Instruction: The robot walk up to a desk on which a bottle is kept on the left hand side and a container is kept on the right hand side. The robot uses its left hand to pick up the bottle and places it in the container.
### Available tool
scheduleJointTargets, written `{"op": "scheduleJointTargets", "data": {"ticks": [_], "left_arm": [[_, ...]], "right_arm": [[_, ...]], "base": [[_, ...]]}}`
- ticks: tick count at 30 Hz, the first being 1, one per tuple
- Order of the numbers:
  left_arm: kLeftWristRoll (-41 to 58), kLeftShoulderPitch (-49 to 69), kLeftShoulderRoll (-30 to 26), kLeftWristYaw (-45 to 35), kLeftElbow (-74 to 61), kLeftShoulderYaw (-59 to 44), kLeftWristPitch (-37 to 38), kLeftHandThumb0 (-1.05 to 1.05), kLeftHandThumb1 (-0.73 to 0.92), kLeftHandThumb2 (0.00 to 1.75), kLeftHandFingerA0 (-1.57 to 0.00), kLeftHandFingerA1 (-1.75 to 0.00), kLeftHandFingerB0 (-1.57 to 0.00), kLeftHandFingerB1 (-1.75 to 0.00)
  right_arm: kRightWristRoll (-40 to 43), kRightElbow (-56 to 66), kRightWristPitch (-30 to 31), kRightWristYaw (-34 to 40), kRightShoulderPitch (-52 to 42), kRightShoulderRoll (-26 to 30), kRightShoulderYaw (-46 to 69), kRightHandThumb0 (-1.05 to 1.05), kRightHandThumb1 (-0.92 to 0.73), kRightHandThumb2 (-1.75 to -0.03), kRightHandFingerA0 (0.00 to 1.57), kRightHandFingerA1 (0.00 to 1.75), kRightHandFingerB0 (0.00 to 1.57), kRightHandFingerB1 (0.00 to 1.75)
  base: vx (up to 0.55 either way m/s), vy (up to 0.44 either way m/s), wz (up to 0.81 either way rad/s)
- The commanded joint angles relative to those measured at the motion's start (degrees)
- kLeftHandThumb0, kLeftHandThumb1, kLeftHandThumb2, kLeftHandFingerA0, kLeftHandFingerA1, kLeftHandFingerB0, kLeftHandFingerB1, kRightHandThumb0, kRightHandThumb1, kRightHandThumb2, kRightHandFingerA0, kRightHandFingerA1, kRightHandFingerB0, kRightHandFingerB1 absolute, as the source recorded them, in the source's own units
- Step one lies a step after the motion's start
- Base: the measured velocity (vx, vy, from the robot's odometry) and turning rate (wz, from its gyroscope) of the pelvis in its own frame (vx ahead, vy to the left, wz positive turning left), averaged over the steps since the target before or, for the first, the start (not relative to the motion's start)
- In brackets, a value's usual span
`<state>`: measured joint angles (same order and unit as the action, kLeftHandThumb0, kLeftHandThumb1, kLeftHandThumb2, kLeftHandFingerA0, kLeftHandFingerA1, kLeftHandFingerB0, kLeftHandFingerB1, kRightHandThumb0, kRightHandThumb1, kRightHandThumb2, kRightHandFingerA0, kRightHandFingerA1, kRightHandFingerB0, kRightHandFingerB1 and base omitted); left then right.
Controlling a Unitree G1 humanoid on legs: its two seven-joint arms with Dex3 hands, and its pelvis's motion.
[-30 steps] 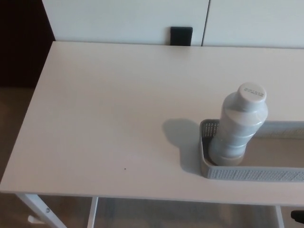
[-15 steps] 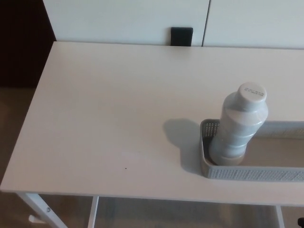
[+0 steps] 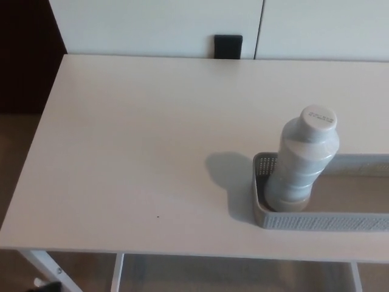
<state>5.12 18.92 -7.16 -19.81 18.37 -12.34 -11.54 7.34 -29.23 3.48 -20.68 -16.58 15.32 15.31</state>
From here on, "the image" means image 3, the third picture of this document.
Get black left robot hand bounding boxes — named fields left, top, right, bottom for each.
left=41, top=281, right=63, bottom=292

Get white plastic bottle with cap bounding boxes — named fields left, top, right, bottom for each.
left=263, top=105, right=339, bottom=212

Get grey perforated plastic basket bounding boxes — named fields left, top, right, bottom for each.
left=251, top=151, right=389, bottom=234

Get white cabinet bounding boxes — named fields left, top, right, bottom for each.
left=48, top=0, right=389, bottom=63

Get white desk leg frame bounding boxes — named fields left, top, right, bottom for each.
left=19, top=249, right=72, bottom=292

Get black rectangular wall plate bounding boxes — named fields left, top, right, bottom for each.
left=214, top=34, right=244, bottom=60

